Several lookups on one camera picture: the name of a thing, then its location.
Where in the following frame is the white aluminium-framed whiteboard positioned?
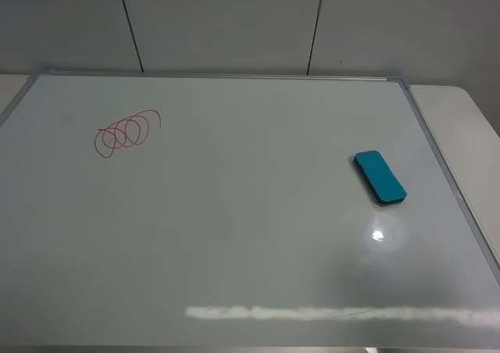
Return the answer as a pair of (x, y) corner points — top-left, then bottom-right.
(1, 72), (499, 349)

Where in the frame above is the teal whiteboard eraser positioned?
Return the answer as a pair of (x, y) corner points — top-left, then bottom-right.
(353, 150), (407, 206)

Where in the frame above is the red marker scribble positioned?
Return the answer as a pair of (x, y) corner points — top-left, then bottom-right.
(93, 109), (162, 159)

